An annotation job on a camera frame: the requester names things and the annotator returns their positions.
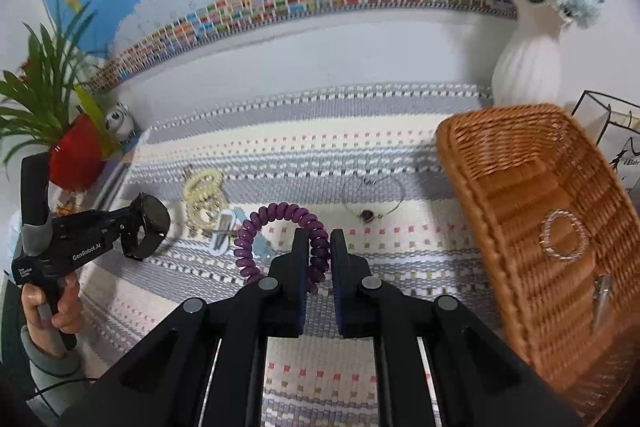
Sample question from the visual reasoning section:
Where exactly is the person's left forearm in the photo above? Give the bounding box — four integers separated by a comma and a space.
20, 327, 98, 413

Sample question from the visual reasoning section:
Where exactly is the person's left hand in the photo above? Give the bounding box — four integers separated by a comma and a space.
21, 276, 82, 358

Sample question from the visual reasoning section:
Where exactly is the black cable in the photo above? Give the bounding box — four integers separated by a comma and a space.
30, 377, 93, 408

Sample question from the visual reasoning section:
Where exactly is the white hair clip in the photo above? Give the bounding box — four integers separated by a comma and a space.
211, 209, 238, 256

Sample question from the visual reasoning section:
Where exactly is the striped woven table mat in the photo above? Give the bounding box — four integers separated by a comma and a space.
75, 84, 506, 427

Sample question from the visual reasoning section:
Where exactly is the white ribbed vase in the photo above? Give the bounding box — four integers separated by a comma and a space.
491, 0, 573, 108

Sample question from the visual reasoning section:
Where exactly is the brown wicker basket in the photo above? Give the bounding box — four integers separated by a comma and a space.
435, 103, 640, 427

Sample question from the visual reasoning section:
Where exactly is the purple spiral hair tie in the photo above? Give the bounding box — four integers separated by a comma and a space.
233, 203, 332, 293

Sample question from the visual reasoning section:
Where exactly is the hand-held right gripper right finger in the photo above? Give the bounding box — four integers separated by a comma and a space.
330, 228, 583, 427

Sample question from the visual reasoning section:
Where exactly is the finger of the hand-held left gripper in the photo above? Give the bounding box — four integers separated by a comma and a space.
114, 196, 149, 229
117, 231, 147, 259

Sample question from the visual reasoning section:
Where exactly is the green plant in red pot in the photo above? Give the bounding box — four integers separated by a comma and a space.
0, 0, 126, 192

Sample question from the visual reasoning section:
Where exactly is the light blue hair clip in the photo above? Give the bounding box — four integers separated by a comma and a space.
235, 207, 273, 259

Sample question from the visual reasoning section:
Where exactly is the white paper bag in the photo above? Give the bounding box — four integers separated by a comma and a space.
570, 91, 640, 202

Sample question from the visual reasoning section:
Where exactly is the thin wire necklace with pendant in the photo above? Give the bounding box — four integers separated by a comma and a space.
341, 174, 407, 224

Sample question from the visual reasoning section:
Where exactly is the silver hair clip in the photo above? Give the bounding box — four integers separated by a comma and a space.
592, 274, 613, 333

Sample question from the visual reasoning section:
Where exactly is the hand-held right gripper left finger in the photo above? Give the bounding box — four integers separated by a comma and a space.
60, 227, 313, 427

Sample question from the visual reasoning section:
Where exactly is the panda figurine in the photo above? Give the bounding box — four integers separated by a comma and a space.
104, 102, 135, 140

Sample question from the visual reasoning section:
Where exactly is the clear spiral hair tie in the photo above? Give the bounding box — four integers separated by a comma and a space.
539, 210, 587, 262

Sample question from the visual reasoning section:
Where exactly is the cream spiral hair tie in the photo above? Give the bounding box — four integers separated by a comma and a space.
181, 169, 223, 208

